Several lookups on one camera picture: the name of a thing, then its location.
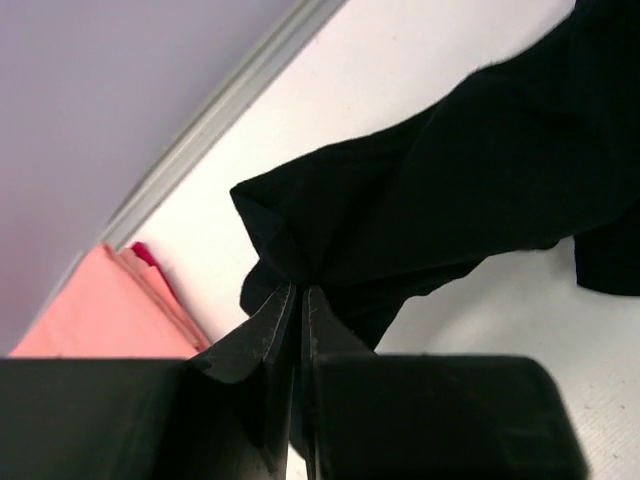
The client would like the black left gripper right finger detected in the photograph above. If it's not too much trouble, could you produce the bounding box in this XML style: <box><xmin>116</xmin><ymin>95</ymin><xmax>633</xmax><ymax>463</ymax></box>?
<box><xmin>300</xmin><ymin>287</ymin><xmax>589</xmax><ymax>479</ymax></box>

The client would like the folded red t-shirt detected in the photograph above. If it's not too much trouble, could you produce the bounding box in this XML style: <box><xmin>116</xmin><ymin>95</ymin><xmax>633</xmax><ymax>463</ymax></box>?
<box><xmin>130</xmin><ymin>242</ymin><xmax>163</xmax><ymax>274</ymax></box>

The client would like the folded pink t-shirt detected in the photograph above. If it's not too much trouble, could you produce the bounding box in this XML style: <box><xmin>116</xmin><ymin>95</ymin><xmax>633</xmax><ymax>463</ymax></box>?
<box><xmin>10</xmin><ymin>244</ymin><xmax>211</xmax><ymax>359</ymax></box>

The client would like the black t-shirt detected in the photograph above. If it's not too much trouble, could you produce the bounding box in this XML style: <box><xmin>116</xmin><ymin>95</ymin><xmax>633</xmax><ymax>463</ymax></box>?
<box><xmin>231</xmin><ymin>1</ymin><xmax>639</xmax><ymax>346</ymax></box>

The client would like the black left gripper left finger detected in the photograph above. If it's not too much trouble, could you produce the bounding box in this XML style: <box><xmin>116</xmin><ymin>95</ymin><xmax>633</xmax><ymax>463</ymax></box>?
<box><xmin>1</xmin><ymin>285</ymin><xmax>293</xmax><ymax>479</ymax></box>

